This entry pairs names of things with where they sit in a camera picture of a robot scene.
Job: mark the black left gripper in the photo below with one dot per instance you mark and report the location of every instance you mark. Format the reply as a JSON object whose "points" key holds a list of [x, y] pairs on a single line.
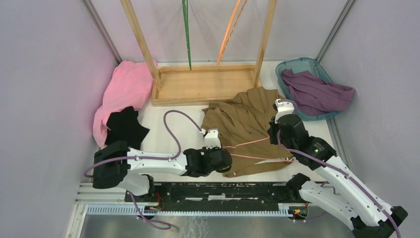
{"points": [[205, 150]]}

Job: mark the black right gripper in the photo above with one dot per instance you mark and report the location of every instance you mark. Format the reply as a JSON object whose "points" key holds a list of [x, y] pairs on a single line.
{"points": [[271, 131]]}

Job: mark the tan brown pleated skirt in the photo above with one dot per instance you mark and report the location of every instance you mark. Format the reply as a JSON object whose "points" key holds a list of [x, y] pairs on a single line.
{"points": [[242, 123]]}

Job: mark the orange wavy hanger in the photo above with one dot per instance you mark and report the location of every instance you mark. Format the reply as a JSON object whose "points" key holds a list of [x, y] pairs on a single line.
{"points": [[231, 33]]}

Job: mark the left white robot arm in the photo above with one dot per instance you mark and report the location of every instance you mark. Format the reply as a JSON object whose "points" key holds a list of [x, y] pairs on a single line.
{"points": [[120, 166]]}

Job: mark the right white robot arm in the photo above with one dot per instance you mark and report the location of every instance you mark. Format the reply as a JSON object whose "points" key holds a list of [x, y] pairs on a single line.
{"points": [[356, 206]]}

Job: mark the green hanger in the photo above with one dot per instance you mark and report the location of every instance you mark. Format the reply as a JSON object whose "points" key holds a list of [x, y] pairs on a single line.
{"points": [[186, 27]]}

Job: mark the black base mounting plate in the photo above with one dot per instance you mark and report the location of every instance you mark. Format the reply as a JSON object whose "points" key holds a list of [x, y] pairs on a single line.
{"points": [[220, 196]]}

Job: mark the purple garment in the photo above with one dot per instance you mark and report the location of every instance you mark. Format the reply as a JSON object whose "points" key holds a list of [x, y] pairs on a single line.
{"points": [[315, 96]]}

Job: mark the teal plastic bin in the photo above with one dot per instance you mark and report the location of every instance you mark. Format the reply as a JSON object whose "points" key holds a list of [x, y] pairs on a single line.
{"points": [[300, 65]]}

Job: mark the wooden clothes rack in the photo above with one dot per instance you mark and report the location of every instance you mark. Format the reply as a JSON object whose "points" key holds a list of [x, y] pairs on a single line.
{"points": [[198, 85]]}

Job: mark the black garment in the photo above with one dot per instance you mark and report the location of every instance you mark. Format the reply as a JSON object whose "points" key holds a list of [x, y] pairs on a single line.
{"points": [[124, 126]]}

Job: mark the pink garment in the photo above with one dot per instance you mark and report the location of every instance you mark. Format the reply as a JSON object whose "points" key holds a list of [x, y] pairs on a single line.
{"points": [[130, 85]]}

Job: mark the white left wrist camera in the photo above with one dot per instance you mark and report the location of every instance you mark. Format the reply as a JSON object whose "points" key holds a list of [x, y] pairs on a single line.
{"points": [[211, 138]]}

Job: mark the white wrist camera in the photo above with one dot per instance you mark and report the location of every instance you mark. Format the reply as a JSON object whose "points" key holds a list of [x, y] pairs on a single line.
{"points": [[284, 107], [211, 138]]}

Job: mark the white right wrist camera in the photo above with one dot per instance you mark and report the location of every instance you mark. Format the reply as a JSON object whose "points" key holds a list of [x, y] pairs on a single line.
{"points": [[284, 107]]}

